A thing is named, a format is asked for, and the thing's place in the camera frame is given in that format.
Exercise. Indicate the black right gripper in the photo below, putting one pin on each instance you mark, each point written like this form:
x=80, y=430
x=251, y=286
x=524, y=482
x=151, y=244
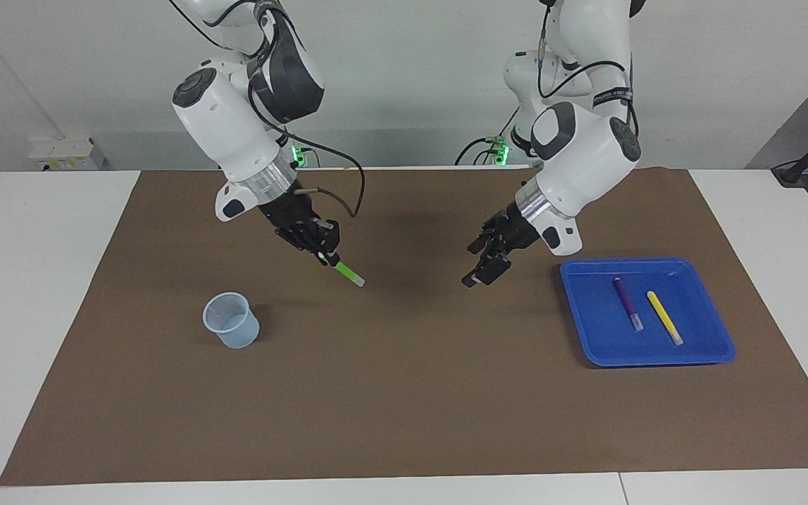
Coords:
x=292, y=217

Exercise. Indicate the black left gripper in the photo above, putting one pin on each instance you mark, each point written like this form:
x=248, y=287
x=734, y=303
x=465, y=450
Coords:
x=516, y=228

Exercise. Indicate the green pen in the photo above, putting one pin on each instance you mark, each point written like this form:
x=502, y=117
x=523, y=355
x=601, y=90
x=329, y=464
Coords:
x=346, y=273

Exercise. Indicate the purple pen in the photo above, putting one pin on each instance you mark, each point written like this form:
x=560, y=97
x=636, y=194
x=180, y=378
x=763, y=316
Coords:
x=627, y=301

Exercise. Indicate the yellow pen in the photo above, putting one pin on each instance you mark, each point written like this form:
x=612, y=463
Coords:
x=663, y=315

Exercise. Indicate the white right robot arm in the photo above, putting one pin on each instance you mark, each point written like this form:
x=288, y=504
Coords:
x=229, y=133

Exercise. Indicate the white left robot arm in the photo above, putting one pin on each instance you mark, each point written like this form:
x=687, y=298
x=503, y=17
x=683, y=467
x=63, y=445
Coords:
x=586, y=161

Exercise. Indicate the translucent plastic cup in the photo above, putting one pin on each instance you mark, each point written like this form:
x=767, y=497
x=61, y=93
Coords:
x=236, y=330

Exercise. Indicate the brown table mat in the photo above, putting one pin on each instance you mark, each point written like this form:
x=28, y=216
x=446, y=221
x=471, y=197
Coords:
x=404, y=351

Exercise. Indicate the blue plastic tray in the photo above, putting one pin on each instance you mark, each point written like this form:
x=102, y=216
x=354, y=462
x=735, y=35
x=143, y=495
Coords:
x=656, y=351

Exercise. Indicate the white power box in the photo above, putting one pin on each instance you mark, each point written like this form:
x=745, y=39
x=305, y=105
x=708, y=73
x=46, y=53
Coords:
x=67, y=154

